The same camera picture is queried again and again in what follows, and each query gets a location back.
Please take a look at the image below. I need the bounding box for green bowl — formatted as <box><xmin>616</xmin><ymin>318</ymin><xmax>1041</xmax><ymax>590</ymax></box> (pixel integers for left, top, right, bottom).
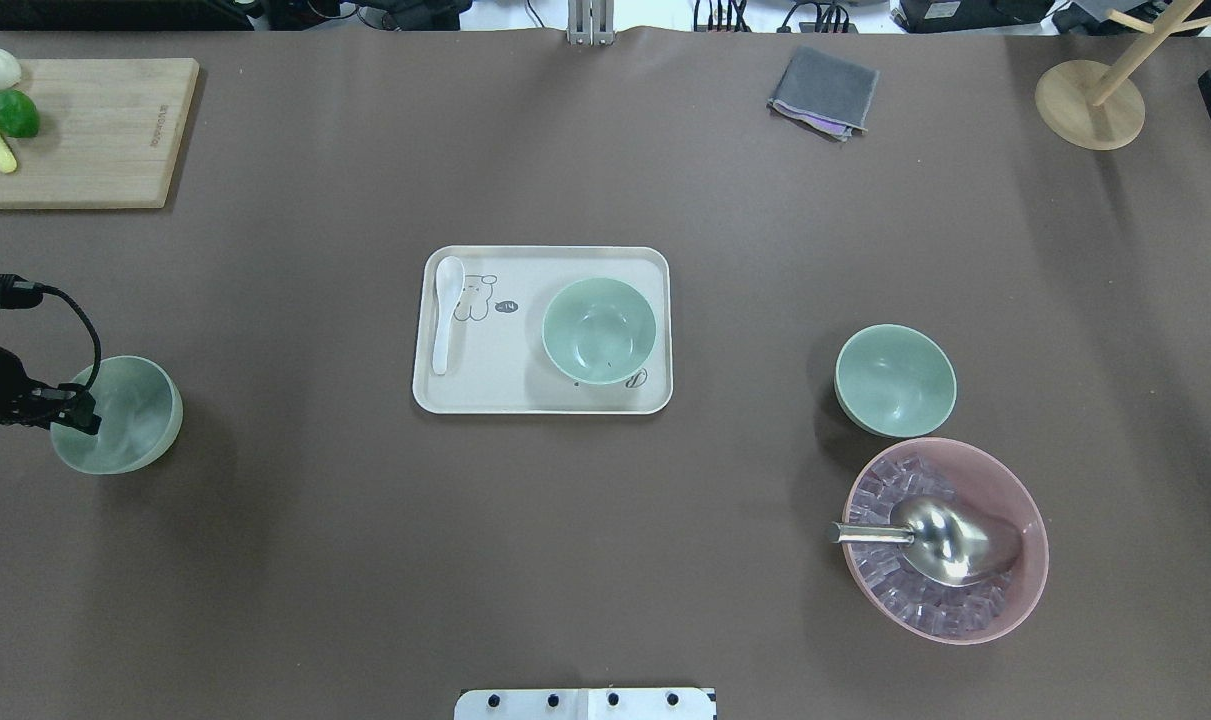
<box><xmin>541</xmin><ymin>277</ymin><xmax>658</xmax><ymax>386</ymax></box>
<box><xmin>833</xmin><ymin>324</ymin><xmax>958</xmax><ymax>438</ymax></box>
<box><xmin>48</xmin><ymin>355</ymin><xmax>184</xmax><ymax>476</ymax></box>

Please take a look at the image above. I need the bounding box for wooden cutting board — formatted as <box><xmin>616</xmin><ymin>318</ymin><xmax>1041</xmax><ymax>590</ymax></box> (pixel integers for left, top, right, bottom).
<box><xmin>0</xmin><ymin>58</ymin><xmax>201</xmax><ymax>211</ymax></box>

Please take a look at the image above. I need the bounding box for green lime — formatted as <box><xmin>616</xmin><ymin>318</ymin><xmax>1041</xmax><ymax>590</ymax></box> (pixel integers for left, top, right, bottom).
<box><xmin>0</xmin><ymin>88</ymin><xmax>41</xmax><ymax>138</ymax></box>

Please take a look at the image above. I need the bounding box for white ceramic spoon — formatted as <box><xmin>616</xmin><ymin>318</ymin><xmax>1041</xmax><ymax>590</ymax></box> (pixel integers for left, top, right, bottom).
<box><xmin>431</xmin><ymin>257</ymin><xmax>465</xmax><ymax>375</ymax></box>

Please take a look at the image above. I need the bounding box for beige rectangular serving tray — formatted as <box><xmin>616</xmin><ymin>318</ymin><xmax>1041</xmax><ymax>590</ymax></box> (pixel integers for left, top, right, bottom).
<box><xmin>412</xmin><ymin>244</ymin><xmax>675</xmax><ymax>415</ymax></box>

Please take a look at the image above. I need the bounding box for green bowl on tray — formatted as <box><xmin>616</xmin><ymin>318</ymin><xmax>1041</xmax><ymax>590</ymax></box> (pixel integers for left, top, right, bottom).
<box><xmin>541</xmin><ymin>277</ymin><xmax>658</xmax><ymax>386</ymax></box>

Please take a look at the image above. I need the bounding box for folded grey cloth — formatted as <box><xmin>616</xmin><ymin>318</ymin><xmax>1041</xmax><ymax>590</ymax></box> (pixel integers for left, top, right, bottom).
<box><xmin>768</xmin><ymin>46</ymin><xmax>880</xmax><ymax>142</ymax></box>

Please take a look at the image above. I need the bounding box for pink bowl with ice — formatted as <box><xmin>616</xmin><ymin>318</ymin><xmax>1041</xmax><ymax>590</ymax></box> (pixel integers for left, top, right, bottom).
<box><xmin>840</xmin><ymin>437</ymin><xmax>1049</xmax><ymax>646</ymax></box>

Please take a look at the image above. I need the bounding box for metal ice scoop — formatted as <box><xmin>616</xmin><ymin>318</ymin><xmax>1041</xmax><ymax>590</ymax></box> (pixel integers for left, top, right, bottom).
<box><xmin>826</xmin><ymin>495</ymin><xmax>1022</xmax><ymax>588</ymax></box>

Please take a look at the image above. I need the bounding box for wooden cup tree stand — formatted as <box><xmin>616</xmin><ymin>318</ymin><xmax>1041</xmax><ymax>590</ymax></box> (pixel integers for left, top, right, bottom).
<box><xmin>1034</xmin><ymin>1</ymin><xmax>1211</xmax><ymax>151</ymax></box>

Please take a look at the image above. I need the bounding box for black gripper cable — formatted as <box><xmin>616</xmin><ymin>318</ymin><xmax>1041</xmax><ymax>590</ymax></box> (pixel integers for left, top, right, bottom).
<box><xmin>35</xmin><ymin>286</ymin><xmax>103</xmax><ymax>393</ymax></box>

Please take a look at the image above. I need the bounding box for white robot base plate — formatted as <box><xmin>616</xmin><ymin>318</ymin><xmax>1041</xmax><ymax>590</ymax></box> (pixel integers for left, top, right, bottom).
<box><xmin>453</xmin><ymin>687</ymin><xmax>718</xmax><ymax>719</ymax></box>

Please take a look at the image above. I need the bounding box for grey metal camera post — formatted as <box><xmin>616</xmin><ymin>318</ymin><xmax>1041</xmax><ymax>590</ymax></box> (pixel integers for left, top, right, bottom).
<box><xmin>567</xmin><ymin>0</ymin><xmax>615</xmax><ymax>46</ymax></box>

